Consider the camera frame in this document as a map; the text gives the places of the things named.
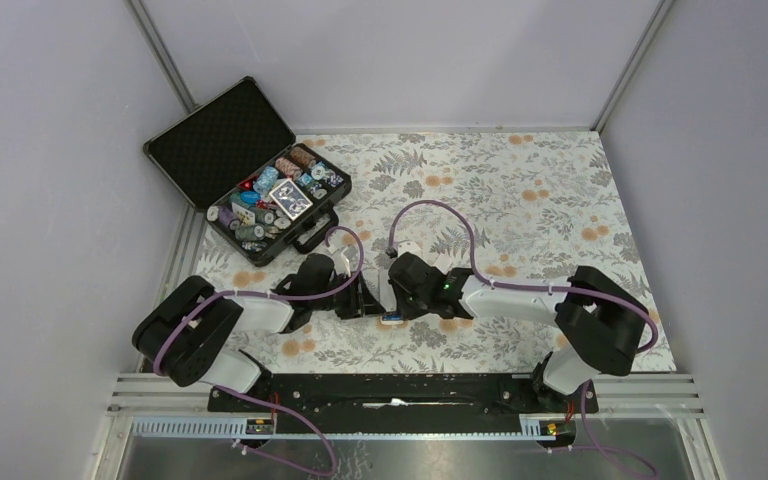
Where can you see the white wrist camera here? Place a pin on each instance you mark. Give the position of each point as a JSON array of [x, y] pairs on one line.
[[343, 258], [404, 247]]

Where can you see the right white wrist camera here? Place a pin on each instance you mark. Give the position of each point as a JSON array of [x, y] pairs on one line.
[[404, 247]]

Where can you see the playing card deck box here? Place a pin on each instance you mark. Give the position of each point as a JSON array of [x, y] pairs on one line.
[[290, 198]]

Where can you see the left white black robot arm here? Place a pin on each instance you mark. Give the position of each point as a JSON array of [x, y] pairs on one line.
[[185, 337]]

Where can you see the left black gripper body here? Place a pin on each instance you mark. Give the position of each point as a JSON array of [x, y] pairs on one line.
[[347, 301]]

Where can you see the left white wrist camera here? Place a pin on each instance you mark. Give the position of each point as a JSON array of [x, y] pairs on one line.
[[343, 258]]

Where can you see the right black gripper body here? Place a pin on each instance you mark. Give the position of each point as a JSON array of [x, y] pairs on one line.
[[411, 305]]

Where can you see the black poker chip case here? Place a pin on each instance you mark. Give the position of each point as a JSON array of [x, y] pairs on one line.
[[225, 158]]

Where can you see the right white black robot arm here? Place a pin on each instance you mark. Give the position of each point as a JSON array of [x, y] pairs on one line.
[[602, 324]]

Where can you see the white remote control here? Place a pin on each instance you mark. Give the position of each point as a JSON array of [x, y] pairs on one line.
[[388, 300]]

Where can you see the floral table mat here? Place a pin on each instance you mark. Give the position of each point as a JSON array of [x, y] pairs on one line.
[[521, 206]]

